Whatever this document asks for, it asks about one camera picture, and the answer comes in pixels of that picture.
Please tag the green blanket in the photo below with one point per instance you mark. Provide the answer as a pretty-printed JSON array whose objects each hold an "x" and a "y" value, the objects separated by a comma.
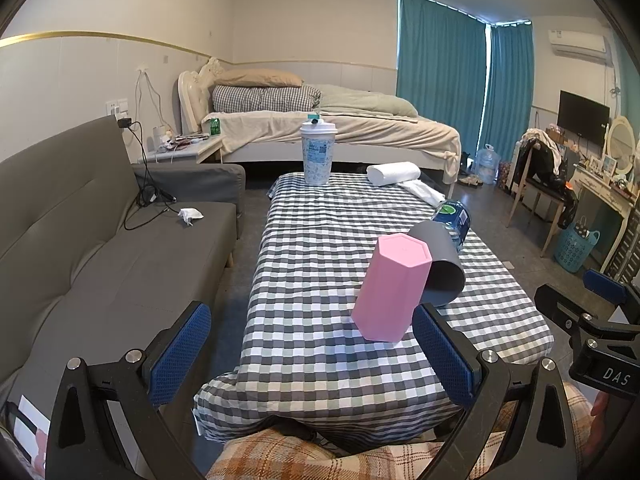
[{"x": 365, "y": 100}]

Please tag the person's plaid pants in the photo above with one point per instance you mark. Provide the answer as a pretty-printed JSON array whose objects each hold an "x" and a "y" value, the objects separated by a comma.
[{"x": 260, "y": 455}]

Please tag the white air conditioner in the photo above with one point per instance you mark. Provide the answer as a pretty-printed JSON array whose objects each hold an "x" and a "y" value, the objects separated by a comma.
[{"x": 580, "y": 45}]

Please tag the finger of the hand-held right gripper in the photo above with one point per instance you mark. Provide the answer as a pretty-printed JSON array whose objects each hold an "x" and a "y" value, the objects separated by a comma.
[
  {"x": 606, "y": 287},
  {"x": 560, "y": 307}
]

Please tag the checkered quilt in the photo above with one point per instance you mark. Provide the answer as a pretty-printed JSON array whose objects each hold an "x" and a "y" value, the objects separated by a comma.
[{"x": 260, "y": 99}]

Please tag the pink hexagonal cup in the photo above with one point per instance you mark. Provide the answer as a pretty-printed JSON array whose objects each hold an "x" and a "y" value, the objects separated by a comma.
[{"x": 392, "y": 292}]

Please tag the white cloth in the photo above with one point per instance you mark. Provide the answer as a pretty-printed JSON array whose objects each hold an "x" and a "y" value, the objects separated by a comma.
[{"x": 422, "y": 192}]

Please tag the wide teal curtain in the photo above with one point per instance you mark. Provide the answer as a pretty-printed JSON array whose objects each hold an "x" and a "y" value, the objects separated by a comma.
[{"x": 440, "y": 70}]

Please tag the beige pillow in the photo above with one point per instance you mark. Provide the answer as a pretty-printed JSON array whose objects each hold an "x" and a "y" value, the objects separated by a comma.
[{"x": 260, "y": 78}]

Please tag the table with checkered cloth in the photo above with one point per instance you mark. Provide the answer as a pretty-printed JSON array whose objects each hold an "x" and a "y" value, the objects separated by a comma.
[{"x": 310, "y": 260}]

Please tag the wooden chair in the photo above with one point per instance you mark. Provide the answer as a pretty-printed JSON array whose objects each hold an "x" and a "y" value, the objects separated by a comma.
[{"x": 537, "y": 195}]

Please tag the white bedside table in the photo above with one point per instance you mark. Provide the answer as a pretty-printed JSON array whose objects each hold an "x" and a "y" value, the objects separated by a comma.
[{"x": 192, "y": 149}]

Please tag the large water jug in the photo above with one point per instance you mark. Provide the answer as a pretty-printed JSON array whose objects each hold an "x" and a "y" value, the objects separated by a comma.
[{"x": 487, "y": 165}]

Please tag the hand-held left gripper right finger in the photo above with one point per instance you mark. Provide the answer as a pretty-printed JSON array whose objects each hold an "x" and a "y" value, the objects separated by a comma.
[{"x": 442, "y": 355}]

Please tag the white bed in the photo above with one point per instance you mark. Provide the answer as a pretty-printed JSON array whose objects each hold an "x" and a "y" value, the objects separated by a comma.
[{"x": 360, "y": 132}]

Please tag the green bottle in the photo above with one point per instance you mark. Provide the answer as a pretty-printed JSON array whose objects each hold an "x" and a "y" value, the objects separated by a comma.
[{"x": 215, "y": 127}]

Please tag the narrow teal curtain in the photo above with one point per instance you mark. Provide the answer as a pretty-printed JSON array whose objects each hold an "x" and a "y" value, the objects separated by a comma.
[{"x": 507, "y": 90}]

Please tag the white wall socket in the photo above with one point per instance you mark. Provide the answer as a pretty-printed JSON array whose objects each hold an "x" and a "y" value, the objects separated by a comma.
[{"x": 117, "y": 108}]

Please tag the grey sofa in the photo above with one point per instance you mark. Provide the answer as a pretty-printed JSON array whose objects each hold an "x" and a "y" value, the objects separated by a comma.
[{"x": 75, "y": 240}]

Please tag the grey cup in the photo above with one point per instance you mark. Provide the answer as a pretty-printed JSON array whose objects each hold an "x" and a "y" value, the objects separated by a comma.
[{"x": 445, "y": 270}]

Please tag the black television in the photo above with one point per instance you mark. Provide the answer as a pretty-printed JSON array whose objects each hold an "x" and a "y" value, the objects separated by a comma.
[{"x": 582, "y": 117}]

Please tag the white patterned tumbler with lid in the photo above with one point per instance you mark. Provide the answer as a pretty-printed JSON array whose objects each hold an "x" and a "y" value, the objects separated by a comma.
[{"x": 318, "y": 155}]

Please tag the person's right hand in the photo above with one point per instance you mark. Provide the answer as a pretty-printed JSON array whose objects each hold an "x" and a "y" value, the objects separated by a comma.
[{"x": 600, "y": 422}]

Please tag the oval white mirror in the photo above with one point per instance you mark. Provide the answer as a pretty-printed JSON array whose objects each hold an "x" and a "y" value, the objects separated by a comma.
[{"x": 620, "y": 137}]

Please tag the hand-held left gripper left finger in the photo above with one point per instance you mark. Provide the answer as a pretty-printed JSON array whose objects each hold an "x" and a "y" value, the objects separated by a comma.
[{"x": 181, "y": 347}]

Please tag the blue label water bottle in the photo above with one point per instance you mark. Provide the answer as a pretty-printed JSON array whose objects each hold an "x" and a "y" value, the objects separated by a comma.
[{"x": 452, "y": 220}]

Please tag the white paper towel roll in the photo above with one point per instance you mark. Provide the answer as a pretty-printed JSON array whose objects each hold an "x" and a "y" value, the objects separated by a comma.
[{"x": 392, "y": 171}]

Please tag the blue laundry basket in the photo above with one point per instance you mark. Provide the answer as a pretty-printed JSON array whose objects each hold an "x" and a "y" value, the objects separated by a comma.
[{"x": 575, "y": 250}]

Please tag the pile of clothes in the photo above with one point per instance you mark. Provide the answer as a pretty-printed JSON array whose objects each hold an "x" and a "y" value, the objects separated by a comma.
[{"x": 545, "y": 157}]

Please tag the crumpled white tissue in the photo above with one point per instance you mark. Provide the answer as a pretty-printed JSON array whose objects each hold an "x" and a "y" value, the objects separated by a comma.
[{"x": 190, "y": 215}]

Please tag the white vanity desk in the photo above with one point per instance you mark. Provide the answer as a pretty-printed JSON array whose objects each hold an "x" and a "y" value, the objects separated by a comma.
[{"x": 602, "y": 195}]

